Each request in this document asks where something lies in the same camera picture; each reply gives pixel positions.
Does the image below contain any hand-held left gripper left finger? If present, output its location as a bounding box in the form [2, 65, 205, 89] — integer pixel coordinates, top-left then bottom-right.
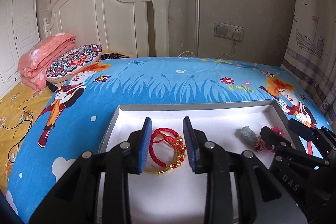
[29, 117, 153, 224]

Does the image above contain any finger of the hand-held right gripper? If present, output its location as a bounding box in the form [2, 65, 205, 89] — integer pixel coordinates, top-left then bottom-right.
[287, 119, 321, 143]
[260, 126, 290, 155]

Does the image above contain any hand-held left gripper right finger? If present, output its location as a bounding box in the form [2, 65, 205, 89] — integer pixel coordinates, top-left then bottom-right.
[182, 116, 307, 224]

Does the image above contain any red cord gold bead bracelet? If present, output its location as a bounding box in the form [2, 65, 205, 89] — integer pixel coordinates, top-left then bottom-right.
[168, 136, 188, 159]

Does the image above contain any red braided bracelet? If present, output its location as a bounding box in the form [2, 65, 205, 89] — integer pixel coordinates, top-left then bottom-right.
[148, 127, 184, 166]

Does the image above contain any jade pendant with red cord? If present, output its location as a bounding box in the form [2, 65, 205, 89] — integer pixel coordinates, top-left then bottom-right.
[236, 125, 266, 153]

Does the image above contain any gold bangle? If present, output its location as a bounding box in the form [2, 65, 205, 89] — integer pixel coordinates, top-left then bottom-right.
[143, 161, 183, 175]

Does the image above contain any white shallow tray box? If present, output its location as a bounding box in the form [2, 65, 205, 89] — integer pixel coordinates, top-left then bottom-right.
[96, 99, 300, 224]

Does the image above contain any blue cartoon printed bedsheet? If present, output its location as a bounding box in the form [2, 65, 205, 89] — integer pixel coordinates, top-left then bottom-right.
[6, 56, 334, 224]

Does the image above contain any ship print curtain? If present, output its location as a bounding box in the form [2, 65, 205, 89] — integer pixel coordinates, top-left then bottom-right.
[280, 0, 336, 119]

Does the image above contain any dark striped cushion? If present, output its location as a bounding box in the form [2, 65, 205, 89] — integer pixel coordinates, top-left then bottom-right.
[101, 52, 130, 60]

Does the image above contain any patterned floral pillow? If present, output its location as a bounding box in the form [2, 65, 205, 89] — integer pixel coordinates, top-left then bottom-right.
[47, 43, 103, 83]

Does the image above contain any white wooden headboard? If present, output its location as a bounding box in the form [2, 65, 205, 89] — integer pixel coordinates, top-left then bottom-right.
[43, 0, 169, 58]

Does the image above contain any pink folded quilt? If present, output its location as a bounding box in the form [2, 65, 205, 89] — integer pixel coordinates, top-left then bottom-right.
[18, 33, 76, 89]

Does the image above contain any yellow floral sheet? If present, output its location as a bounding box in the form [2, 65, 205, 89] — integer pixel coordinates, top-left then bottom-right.
[0, 81, 53, 188]

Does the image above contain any white wardrobe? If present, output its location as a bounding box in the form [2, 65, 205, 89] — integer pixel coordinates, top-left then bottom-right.
[0, 0, 41, 93]

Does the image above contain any white cable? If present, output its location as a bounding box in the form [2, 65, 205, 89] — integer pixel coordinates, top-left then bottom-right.
[178, 40, 237, 59]

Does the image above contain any grey wall socket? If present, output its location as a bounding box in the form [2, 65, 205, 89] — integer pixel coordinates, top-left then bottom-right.
[230, 25, 244, 41]

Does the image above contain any grey wall switch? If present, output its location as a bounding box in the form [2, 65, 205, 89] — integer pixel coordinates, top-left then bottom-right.
[214, 21, 231, 38]

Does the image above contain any black cord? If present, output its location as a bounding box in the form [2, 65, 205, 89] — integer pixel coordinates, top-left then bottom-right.
[8, 106, 33, 164]

